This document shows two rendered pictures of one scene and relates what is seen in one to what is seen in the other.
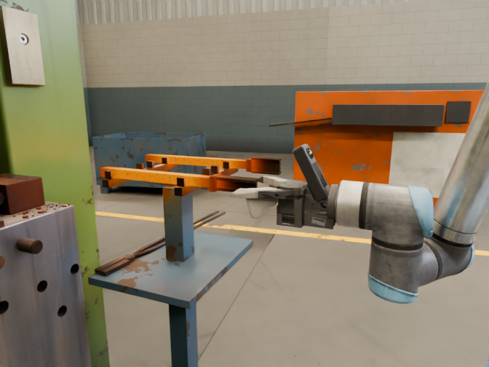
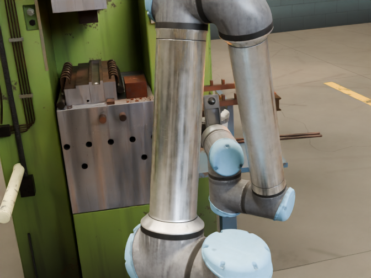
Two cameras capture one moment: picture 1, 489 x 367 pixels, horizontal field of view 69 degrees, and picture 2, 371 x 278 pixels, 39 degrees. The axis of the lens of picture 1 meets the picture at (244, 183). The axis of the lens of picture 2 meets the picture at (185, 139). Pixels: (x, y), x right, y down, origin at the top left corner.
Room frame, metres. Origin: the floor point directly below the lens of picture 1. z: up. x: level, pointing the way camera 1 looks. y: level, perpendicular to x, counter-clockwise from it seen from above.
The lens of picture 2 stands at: (-0.10, -1.37, 1.49)
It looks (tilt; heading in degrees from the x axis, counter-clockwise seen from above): 21 degrees down; 60
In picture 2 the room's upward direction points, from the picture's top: 4 degrees counter-clockwise
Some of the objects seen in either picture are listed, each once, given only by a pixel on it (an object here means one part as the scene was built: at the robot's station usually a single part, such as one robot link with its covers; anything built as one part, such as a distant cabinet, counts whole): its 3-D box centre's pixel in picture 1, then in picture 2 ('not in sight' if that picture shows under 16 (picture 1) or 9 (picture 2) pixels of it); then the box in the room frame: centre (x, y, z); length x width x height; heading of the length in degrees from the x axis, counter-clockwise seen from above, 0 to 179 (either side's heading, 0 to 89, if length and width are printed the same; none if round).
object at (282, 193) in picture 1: (278, 192); not in sight; (0.69, -0.07, 0.97); 0.09 x 0.05 x 0.02; 103
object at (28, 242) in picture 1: (30, 245); (122, 116); (0.65, 0.42, 0.87); 0.04 x 0.03 x 0.03; 68
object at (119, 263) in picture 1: (174, 235); (248, 139); (1.12, 0.23, 0.71); 0.60 x 0.04 x 0.01; 152
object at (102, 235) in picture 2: not in sight; (121, 224); (0.71, 0.72, 0.23); 0.56 x 0.38 x 0.47; 68
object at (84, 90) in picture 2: not in sight; (90, 79); (0.66, 0.73, 0.96); 0.42 x 0.20 x 0.09; 68
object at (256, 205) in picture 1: (255, 203); not in sight; (0.69, -0.02, 0.95); 0.09 x 0.03 x 0.06; 103
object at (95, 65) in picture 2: not in sight; (95, 71); (0.68, 0.72, 0.99); 0.42 x 0.05 x 0.01; 68
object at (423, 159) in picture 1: (369, 148); not in sight; (4.06, -1.42, 0.63); 2.10 x 1.12 x 1.25; 73
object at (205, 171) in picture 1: (176, 167); (223, 89); (0.97, 0.19, 0.97); 0.23 x 0.06 x 0.02; 68
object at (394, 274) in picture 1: (397, 265); (228, 191); (0.64, -0.30, 0.83); 0.12 x 0.09 x 0.12; 118
